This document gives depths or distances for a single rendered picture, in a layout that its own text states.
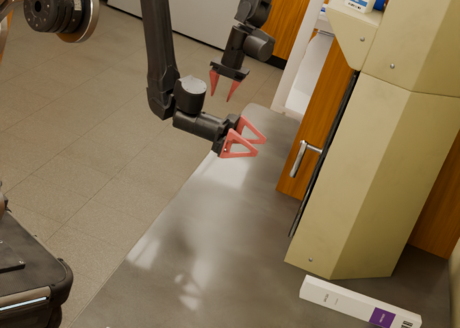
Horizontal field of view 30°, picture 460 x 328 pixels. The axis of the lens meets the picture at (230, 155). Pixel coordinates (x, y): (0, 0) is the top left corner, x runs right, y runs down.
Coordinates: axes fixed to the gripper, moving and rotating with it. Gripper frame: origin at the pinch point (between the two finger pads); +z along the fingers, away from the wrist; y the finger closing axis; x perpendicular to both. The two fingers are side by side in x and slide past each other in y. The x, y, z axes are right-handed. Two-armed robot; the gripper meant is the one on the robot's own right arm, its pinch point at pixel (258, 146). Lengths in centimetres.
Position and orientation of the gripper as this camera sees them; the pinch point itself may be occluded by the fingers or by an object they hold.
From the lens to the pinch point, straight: 189.1
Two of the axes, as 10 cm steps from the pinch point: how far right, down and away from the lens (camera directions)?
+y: 2.3, -2.9, 9.3
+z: 9.3, 3.6, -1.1
